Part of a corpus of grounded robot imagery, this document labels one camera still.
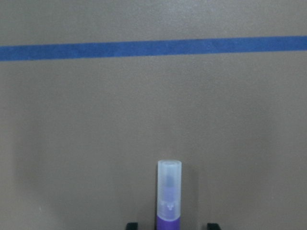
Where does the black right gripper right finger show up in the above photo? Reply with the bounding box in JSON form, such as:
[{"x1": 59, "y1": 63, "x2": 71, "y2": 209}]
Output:
[{"x1": 206, "y1": 223, "x2": 219, "y2": 230}]

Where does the purple marker pen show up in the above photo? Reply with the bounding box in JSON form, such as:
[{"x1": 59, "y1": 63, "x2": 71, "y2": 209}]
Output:
[{"x1": 156, "y1": 160, "x2": 182, "y2": 230}]

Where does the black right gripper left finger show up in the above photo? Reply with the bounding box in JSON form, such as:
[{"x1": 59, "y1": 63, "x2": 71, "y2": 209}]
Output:
[{"x1": 126, "y1": 222, "x2": 138, "y2": 230}]

